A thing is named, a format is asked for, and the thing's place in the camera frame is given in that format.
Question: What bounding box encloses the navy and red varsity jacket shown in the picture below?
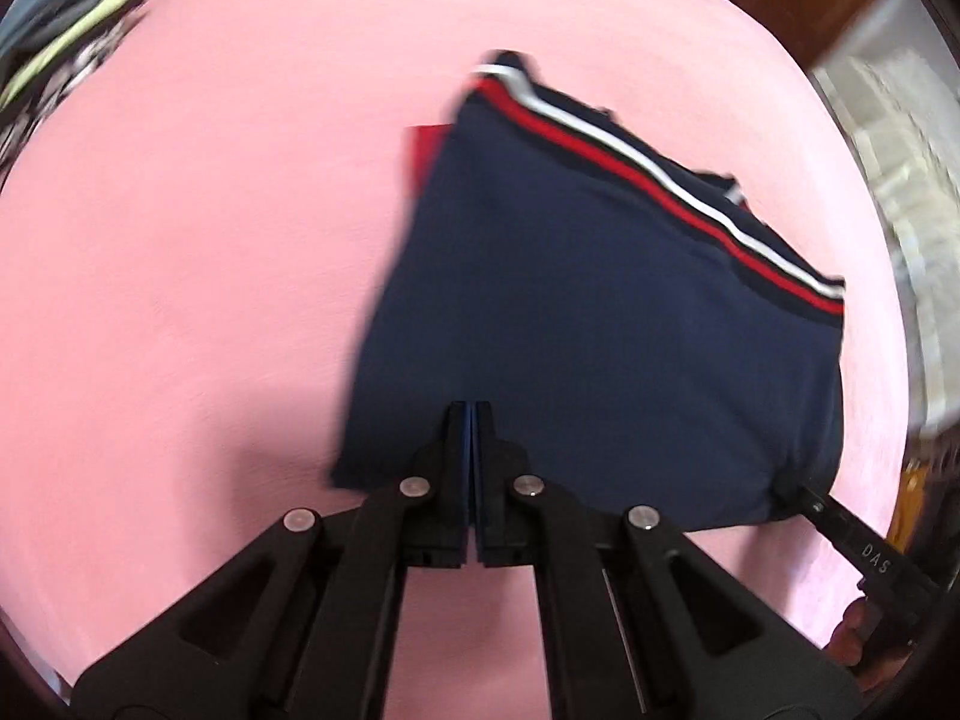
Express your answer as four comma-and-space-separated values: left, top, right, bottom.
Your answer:
328, 49, 850, 533

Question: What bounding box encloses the pink fleece bed blanket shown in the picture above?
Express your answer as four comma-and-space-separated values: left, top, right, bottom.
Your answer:
0, 0, 912, 720

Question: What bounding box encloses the folded pale yellow garment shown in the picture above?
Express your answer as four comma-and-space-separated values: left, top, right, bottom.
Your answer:
0, 0, 147, 113

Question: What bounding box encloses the person's right hand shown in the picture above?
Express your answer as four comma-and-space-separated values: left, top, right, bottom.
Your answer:
825, 598, 886, 670

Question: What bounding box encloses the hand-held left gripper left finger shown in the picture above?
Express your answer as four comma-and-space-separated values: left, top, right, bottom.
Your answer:
71, 403, 473, 720

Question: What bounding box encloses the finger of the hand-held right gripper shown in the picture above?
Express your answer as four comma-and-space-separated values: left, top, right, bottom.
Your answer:
780, 484, 940, 650

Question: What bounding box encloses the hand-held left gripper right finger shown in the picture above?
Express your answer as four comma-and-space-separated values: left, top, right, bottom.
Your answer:
474, 403, 863, 720

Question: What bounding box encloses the wooden drawer cabinet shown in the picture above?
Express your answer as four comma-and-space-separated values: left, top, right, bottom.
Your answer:
889, 439, 960, 563

